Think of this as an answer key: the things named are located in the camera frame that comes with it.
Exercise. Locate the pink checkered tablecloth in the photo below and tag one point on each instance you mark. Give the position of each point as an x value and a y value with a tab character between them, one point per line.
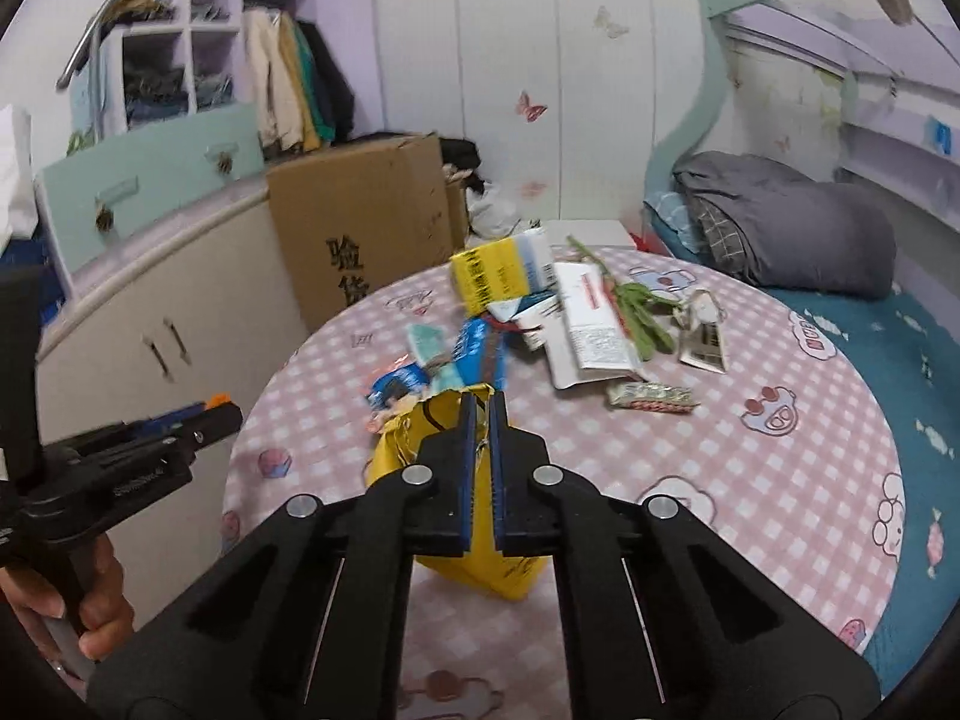
750	480

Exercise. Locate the white plastic bag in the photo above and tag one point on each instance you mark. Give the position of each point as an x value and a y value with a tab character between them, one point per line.
491	214

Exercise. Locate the yellow plastic bag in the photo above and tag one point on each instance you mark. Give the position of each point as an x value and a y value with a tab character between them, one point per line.
394	457

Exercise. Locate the pink butterfly wall sticker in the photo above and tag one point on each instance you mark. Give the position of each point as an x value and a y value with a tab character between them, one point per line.
531	106

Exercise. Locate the beige hanging jacket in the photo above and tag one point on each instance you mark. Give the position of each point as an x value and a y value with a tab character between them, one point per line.
266	82

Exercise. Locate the small white printed packet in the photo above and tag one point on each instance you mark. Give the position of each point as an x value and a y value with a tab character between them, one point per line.
703	341

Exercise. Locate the teal drawer unit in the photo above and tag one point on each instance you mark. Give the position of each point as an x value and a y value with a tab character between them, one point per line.
157	165

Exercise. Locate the grey blanket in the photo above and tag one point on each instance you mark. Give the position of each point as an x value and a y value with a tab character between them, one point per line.
810	232

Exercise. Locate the yellow and white carton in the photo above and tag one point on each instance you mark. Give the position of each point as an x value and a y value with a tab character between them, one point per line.
495	270

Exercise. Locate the white paper box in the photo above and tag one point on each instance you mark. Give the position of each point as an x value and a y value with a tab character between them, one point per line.
596	322

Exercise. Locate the green hanging garment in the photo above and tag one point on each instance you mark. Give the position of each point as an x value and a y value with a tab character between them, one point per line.
319	101

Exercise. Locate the white shelf unit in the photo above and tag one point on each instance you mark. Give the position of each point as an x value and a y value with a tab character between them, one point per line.
187	30

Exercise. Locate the teal wrapper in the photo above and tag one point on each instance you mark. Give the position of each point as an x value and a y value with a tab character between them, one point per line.
427	345

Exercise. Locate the blue and red wrapper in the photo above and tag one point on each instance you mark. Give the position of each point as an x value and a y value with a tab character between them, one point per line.
394	390

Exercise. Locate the beige cabinet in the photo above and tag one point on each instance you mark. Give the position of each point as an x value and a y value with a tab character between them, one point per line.
195	300

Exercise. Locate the pine cone ornament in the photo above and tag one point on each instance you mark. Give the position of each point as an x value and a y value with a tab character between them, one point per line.
103	220
225	163

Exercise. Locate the yellow hanging garment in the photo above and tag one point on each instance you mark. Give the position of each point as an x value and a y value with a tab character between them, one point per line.
296	90

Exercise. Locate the large cardboard box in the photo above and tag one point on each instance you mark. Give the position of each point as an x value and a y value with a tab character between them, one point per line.
360	225

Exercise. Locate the pale butterfly wall sticker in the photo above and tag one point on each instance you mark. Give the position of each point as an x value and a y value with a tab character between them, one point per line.
534	189

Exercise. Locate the black hanging garment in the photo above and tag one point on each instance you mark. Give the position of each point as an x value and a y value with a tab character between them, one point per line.
337	90

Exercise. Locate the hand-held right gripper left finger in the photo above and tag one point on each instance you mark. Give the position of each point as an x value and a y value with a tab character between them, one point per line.
466	465

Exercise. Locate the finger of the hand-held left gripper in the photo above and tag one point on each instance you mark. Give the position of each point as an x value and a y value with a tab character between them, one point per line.
214	426
161	424

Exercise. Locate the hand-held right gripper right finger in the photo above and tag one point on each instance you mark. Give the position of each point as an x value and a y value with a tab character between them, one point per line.
499	465

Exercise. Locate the black clothing pile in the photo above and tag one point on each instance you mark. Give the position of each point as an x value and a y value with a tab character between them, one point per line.
461	154

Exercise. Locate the person's left hand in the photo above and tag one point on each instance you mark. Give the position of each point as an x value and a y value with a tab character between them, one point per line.
112	600

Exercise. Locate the white paper bag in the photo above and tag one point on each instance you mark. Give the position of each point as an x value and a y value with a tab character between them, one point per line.
15	165

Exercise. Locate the green artificial plant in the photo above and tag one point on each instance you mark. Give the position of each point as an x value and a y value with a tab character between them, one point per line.
637	307

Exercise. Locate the green and red wrapper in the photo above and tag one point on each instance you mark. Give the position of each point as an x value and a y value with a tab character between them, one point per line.
649	396

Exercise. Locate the plaid pillow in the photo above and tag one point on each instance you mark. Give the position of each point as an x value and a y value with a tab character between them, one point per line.
716	236

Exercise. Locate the white and blue packet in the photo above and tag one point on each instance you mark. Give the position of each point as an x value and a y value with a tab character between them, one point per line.
525	319

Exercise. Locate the white board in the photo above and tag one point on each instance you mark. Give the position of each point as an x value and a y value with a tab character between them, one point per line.
589	234

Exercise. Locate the folded dark clothes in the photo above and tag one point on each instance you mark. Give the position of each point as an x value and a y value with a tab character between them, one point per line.
154	101

